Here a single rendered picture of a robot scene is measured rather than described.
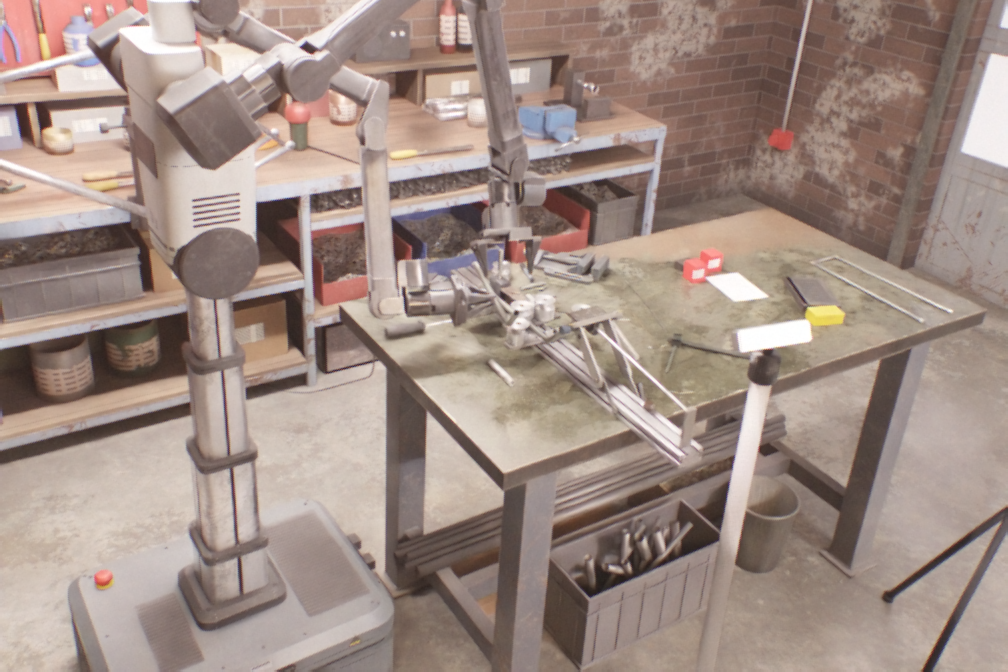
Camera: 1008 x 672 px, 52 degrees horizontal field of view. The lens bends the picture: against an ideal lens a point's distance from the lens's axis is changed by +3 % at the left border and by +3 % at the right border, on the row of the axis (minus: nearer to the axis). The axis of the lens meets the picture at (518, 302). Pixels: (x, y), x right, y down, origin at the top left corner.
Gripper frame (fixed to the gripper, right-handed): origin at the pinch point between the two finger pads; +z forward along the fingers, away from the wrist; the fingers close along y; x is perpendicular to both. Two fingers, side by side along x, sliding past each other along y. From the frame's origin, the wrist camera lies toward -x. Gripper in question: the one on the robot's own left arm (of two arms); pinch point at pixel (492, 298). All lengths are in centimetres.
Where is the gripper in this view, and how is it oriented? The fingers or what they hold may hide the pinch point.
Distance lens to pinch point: 224.6
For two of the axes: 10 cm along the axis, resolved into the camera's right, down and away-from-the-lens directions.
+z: 9.6, -0.7, 2.7
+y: -0.7, 8.8, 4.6
